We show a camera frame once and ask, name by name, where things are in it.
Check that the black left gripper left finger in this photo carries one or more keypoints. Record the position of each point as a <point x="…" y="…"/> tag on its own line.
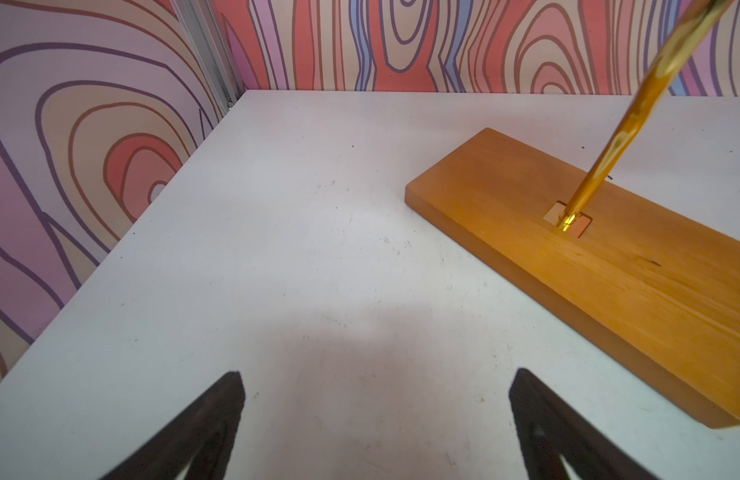
<point x="197" y="443"/>

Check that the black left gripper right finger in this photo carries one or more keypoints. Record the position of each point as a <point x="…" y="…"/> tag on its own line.
<point x="552" y="435"/>

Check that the wooden rack base board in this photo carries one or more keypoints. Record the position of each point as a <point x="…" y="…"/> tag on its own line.
<point x="654" y="290"/>

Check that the gold wire glass rack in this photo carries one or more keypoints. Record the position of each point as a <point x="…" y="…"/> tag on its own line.
<point x="697" y="20"/>

